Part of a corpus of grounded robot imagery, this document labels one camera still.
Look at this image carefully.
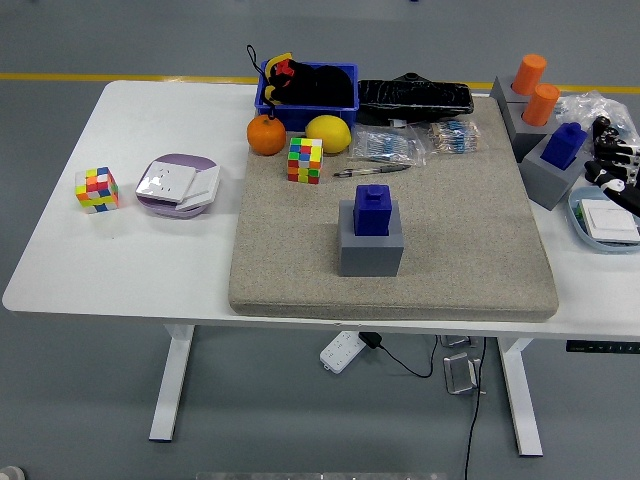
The crumpled clear plastic bag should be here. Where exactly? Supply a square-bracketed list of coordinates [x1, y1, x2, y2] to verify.
[554, 89, 640, 151]

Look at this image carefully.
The clear bag of blue resistors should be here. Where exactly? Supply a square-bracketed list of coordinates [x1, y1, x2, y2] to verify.
[349, 124, 429, 166]

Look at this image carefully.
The grey-brown mat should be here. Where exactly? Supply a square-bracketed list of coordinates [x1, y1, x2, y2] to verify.
[228, 95, 560, 324]

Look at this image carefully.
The purple plate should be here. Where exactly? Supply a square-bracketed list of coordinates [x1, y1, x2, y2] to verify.
[135, 153, 221, 220]

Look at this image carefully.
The white table leg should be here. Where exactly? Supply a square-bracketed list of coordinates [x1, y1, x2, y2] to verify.
[497, 337, 545, 457]
[148, 323, 196, 443]

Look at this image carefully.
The black table control panel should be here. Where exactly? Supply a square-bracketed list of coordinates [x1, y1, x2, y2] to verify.
[565, 339, 640, 354]

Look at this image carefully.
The black plug cord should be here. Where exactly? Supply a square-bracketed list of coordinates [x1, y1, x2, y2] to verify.
[377, 335, 440, 379]

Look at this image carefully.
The yellow lemon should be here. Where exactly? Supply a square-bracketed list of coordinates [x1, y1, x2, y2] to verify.
[305, 114, 353, 154]

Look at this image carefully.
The clear ballpoint pen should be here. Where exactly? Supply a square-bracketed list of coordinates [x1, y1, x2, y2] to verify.
[333, 163, 412, 179]

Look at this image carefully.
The long black floor cable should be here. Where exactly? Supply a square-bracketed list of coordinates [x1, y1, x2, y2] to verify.
[463, 337, 489, 480]

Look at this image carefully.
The clear bag of tan resistors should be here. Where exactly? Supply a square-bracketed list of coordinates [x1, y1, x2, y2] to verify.
[427, 119, 484, 157]

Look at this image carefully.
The orange cylinder seal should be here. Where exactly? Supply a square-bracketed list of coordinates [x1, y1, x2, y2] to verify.
[522, 83, 561, 127]
[512, 53, 548, 96]

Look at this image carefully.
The white wall switch panel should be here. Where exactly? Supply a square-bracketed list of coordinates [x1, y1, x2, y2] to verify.
[178, 165, 222, 211]
[579, 198, 640, 242]
[135, 161, 197, 205]

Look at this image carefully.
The grey square seal holder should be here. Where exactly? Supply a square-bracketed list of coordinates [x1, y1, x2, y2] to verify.
[519, 133, 601, 211]
[337, 199, 405, 278]

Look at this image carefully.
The orange fruit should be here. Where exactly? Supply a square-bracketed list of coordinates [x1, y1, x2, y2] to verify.
[246, 114, 287, 157]

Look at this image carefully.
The grey cylinder seal holder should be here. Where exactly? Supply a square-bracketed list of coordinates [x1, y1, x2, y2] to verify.
[504, 99, 564, 162]
[489, 75, 531, 109]

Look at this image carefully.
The black cord loop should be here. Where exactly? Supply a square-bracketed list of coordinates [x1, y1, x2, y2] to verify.
[245, 44, 279, 119]

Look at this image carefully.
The blue plastic bin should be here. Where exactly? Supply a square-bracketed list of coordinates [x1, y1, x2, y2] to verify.
[254, 61, 361, 132]

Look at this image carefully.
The white power strip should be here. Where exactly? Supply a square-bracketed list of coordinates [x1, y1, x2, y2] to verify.
[319, 329, 365, 374]

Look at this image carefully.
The colourful puzzle cube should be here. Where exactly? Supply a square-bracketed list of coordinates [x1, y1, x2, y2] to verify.
[74, 166, 121, 215]
[286, 136, 325, 186]

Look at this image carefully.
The blue square seal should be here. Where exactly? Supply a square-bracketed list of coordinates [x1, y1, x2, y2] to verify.
[542, 122, 588, 170]
[352, 184, 392, 237]

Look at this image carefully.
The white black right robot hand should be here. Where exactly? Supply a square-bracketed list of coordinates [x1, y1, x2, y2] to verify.
[583, 115, 640, 219]

